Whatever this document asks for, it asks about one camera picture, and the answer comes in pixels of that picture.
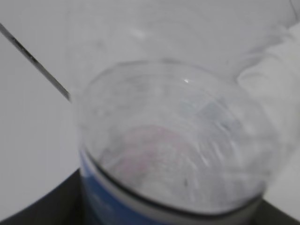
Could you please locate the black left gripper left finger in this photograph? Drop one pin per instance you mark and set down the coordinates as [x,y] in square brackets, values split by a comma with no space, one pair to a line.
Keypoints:
[62,206]

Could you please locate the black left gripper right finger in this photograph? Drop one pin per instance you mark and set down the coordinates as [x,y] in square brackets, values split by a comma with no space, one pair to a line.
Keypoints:
[267,214]

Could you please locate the clear plastic water bottle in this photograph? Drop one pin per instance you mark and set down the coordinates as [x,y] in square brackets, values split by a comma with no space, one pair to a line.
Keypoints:
[163,139]

